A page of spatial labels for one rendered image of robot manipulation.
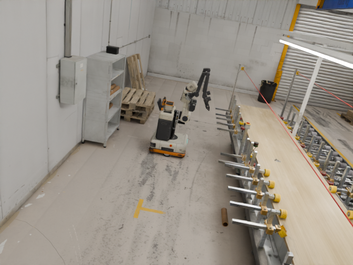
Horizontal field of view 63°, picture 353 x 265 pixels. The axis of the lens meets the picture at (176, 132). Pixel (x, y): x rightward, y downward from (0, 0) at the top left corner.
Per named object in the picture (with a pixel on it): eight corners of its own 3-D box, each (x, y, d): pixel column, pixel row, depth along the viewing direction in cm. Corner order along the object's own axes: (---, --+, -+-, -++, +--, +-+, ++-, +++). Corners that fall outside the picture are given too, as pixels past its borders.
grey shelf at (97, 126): (81, 143, 525) (84, 57, 465) (98, 125, 608) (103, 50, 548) (105, 148, 524) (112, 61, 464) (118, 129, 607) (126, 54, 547)
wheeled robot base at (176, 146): (148, 152, 529) (149, 139, 519) (154, 138, 587) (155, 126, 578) (184, 159, 527) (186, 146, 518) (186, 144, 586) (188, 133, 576)
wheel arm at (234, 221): (231, 223, 243) (232, 220, 242) (231, 221, 246) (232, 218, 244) (274, 232, 242) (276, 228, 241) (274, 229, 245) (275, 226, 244)
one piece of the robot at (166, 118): (153, 145, 528) (159, 101, 495) (158, 133, 578) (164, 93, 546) (172, 148, 527) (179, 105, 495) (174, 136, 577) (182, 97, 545)
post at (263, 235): (256, 254, 257) (271, 210, 239) (255, 251, 261) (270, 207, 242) (260, 254, 257) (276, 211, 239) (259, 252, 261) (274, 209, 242)
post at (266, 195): (251, 234, 280) (266, 193, 262) (251, 231, 284) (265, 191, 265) (255, 234, 280) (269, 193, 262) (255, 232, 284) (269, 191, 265)
